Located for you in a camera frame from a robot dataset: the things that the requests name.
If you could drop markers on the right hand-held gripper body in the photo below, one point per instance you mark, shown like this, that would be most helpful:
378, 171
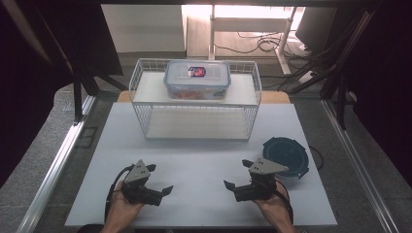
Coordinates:
257, 189

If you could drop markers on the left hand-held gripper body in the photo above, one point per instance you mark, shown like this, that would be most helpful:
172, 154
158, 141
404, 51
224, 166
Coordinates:
137, 186

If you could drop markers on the dark round food container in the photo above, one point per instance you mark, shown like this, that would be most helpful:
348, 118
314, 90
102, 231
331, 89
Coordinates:
288, 152

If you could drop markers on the clear rectangular food container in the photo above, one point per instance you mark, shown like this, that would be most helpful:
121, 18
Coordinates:
197, 79

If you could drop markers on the person's right hand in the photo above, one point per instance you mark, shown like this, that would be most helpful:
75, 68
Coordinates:
275, 210

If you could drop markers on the person's left hand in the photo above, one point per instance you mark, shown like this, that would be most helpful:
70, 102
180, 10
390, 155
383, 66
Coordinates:
121, 212

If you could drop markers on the white table board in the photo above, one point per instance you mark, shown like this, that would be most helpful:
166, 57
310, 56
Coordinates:
200, 168

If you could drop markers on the dark cloth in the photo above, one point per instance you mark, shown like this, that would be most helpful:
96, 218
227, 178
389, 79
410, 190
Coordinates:
92, 229

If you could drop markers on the wooden table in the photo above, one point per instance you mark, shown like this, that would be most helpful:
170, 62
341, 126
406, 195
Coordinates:
275, 97

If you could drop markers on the black metal stand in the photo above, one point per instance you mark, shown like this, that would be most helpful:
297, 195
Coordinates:
77, 100
340, 100

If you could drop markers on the white power strip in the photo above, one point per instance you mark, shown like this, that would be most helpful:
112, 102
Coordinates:
306, 77

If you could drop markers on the white cabinet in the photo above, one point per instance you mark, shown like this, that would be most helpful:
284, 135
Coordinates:
142, 29

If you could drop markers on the black curtain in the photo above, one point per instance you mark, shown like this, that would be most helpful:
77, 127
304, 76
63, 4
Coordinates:
385, 81
39, 64

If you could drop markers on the aluminium rail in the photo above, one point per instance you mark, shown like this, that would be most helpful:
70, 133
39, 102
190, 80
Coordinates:
55, 171
359, 168

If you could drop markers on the white desk frame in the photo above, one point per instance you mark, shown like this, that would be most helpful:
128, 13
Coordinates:
249, 24

